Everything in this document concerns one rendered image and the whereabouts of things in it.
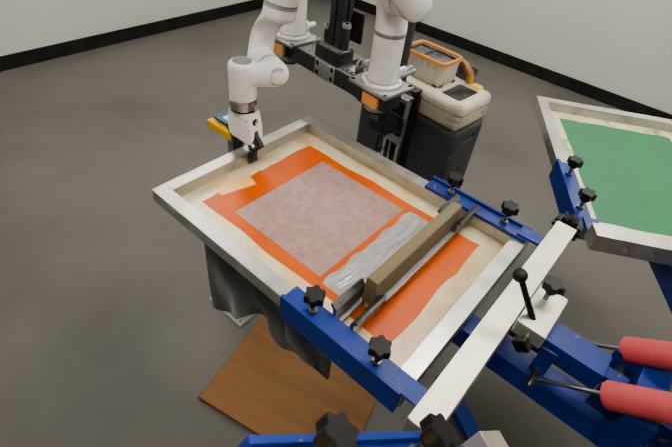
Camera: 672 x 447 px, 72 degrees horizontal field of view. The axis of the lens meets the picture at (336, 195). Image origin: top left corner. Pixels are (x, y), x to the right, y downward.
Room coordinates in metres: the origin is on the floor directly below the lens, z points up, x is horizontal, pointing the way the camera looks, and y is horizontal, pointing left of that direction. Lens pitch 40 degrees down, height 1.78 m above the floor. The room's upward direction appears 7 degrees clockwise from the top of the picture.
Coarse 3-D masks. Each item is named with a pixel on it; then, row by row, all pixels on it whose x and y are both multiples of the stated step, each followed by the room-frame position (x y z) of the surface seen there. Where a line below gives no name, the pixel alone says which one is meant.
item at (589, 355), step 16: (512, 336) 0.58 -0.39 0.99; (560, 336) 0.56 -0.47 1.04; (576, 336) 0.56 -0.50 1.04; (560, 352) 0.53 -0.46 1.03; (576, 352) 0.53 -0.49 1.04; (592, 352) 0.53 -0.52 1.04; (560, 368) 0.52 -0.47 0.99; (576, 368) 0.51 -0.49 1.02; (592, 368) 0.50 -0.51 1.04; (592, 384) 0.48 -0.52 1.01
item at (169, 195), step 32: (288, 128) 1.26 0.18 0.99; (320, 128) 1.28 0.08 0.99; (224, 160) 1.05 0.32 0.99; (384, 160) 1.15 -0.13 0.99; (160, 192) 0.88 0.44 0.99; (416, 192) 1.05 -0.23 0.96; (192, 224) 0.78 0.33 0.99; (480, 224) 0.93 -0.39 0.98; (224, 256) 0.71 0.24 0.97; (512, 256) 0.81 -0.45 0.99; (288, 288) 0.63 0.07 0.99; (480, 288) 0.70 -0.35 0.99; (448, 320) 0.60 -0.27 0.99; (416, 352) 0.52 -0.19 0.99
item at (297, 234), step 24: (240, 192) 0.96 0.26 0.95; (264, 192) 0.97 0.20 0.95; (288, 192) 0.99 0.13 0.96; (240, 216) 0.87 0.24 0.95; (264, 216) 0.88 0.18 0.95; (288, 216) 0.89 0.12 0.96; (312, 216) 0.90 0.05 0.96; (264, 240) 0.79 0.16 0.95; (288, 240) 0.80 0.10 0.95; (312, 240) 0.81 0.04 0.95; (336, 240) 0.82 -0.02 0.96; (360, 240) 0.84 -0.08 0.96; (288, 264) 0.73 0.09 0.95; (312, 264) 0.74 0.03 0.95; (336, 264) 0.75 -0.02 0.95; (408, 288) 0.70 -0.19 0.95; (432, 288) 0.71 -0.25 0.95; (360, 312) 0.62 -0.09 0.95; (384, 312) 0.63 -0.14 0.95; (408, 312) 0.63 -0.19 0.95
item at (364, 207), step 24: (288, 168) 1.09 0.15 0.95; (312, 168) 1.11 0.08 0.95; (336, 168) 1.13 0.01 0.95; (312, 192) 1.00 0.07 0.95; (336, 192) 1.01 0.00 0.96; (360, 192) 1.03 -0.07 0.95; (384, 192) 1.04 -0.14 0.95; (336, 216) 0.91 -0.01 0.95; (360, 216) 0.93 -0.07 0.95; (384, 216) 0.94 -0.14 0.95; (456, 240) 0.88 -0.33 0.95; (432, 264) 0.79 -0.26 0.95; (456, 264) 0.80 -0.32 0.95
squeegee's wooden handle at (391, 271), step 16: (448, 208) 0.88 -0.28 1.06; (432, 224) 0.81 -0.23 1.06; (448, 224) 0.85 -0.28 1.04; (416, 240) 0.75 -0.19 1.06; (432, 240) 0.79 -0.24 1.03; (400, 256) 0.70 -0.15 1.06; (416, 256) 0.73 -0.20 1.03; (384, 272) 0.65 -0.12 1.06; (400, 272) 0.68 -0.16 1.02; (368, 288) 0.62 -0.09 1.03; (384, 288) 0.64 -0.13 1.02
